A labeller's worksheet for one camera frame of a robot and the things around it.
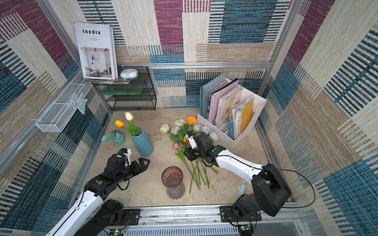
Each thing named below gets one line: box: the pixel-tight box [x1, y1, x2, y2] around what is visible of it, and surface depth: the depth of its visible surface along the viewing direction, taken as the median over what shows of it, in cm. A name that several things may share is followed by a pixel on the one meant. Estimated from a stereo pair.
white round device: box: [119, 68, 139, 79], surface depth 89 cm
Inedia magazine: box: [73, 22, 119, 81], surface depth 79 cm
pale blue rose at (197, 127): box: [193, 123, 203, 132], surface depth 106 cm
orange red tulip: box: [114, 119, 130, 131], surface depth 74 cm
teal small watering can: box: [101, 129, 126, 147], surface depth 97 cm
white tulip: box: [124, 111, 141, 137], surface depth 81 cm
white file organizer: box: [197, 77, 268, 148], surface depth 96 cm
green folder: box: [199, 72, 228, 119], surface depth 95 cm
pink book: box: [208, 80, 240, 123], surface depth 93 cm
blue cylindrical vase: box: [130, 126, 155, 157], surface depth 85 cm
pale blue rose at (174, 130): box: [170, 125, 181, 136], surface depth 104 cm
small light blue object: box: [237, 183, 246, 197], surface depth 80 cm
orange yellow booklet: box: [239, 101, 254, 134], surface depth 93 cm
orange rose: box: [187, 116, 198, 124], surface depth 110 cm
